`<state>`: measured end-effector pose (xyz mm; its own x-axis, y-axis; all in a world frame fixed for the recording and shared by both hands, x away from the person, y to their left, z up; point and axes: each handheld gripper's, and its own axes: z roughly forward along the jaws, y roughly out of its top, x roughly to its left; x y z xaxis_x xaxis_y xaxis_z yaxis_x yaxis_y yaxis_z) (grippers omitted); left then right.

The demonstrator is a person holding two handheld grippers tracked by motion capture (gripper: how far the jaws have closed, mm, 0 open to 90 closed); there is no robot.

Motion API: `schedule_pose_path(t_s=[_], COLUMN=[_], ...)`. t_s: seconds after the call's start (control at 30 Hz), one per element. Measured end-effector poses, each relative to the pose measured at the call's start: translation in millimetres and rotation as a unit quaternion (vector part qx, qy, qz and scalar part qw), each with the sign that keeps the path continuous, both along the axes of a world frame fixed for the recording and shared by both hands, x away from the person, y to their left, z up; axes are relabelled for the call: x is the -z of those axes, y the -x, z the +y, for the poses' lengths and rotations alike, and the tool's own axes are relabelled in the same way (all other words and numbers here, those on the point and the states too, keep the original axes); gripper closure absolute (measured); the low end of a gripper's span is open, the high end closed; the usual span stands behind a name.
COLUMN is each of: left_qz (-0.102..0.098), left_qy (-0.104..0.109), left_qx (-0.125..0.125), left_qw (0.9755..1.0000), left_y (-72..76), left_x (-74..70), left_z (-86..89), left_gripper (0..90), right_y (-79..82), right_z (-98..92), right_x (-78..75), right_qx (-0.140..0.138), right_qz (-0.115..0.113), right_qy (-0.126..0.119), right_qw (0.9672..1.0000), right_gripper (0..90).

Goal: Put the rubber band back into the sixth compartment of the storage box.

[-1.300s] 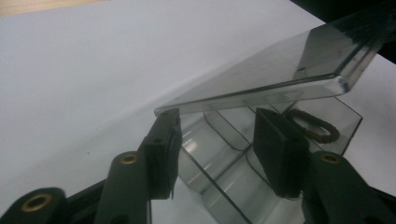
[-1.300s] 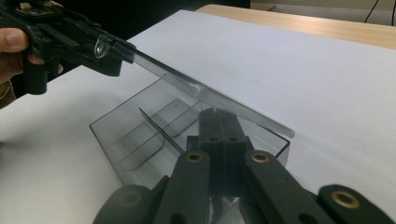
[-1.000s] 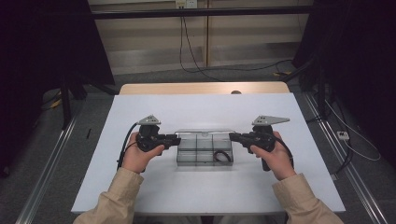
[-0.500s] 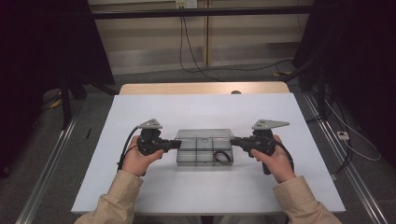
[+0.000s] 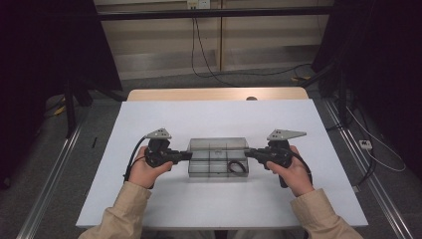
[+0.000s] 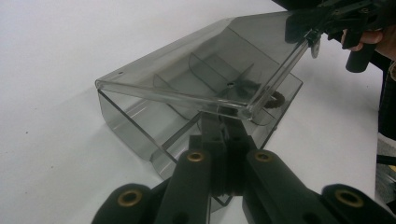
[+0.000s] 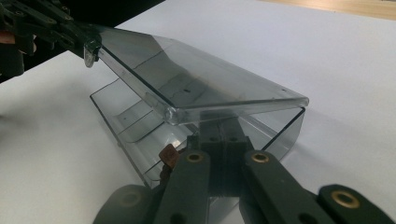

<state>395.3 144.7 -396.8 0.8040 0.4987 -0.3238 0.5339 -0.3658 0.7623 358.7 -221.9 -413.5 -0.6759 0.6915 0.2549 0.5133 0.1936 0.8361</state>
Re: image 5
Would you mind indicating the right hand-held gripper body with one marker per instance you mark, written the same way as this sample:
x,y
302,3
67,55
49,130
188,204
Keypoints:
x,y
280,151

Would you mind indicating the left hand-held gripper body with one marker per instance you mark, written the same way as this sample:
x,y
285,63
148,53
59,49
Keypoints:
x,y
158,149

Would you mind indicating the transparent grey plastic compartment box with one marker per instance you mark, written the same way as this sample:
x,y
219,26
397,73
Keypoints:
x,y
212,156

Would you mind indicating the person's left hand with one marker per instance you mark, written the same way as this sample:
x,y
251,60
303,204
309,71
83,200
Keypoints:
x,y
142,172

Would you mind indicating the person's right hand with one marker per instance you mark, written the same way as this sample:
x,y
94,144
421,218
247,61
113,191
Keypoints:
x,y
295,176

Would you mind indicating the light wooden table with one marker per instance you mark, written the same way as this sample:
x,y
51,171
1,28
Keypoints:
x,y
199,94

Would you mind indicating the small black stick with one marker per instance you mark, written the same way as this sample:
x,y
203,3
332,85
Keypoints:
x,y
94,142

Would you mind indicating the black metal stand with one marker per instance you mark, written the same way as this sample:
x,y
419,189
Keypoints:
x,y
70,109
341,93

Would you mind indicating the white power strip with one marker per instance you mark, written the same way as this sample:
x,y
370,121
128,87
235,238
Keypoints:
x,y
365,144

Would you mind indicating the black horizontal metal bar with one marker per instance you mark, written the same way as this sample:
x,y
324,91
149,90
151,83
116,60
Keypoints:
x,y
215,13

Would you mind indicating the black curtain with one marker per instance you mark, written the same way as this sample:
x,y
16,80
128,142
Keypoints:
x,y
388,49
40,49

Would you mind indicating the aluminium floor rail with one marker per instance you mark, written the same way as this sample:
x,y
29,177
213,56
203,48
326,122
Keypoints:
x,y
368,172
49,186

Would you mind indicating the white wall outlet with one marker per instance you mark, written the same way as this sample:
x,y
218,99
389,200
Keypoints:
x,y
198,4

